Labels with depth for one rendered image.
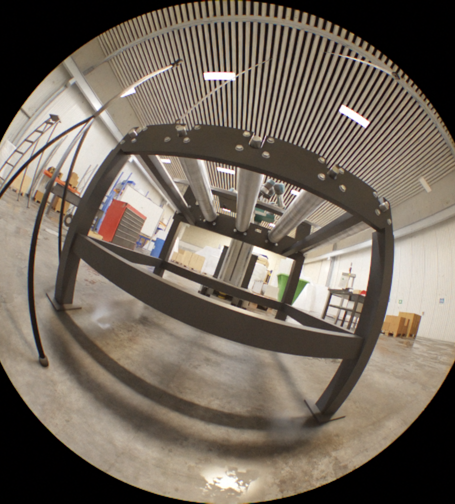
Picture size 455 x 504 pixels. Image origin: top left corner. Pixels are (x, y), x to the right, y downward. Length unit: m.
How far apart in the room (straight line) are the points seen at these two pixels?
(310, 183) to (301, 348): 0.48
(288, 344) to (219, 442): 0.33
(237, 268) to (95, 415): 2.10
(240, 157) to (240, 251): 1.78
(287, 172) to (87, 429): 0.84
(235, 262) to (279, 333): 1.83
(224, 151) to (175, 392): 0.79
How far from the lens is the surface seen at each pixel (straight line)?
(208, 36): 8.85
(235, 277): 2.14
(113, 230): 2.85
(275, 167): 0.51
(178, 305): 0.38
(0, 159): 7.96
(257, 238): 1.37
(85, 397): 0.48
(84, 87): 10.89
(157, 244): 6.56
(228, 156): 0.52
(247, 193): 0.74
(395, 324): 5.92
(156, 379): 0.57
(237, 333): 0.38
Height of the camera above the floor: 0.41
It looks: 9 degrees up
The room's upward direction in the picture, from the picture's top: 20 degrees clockwise
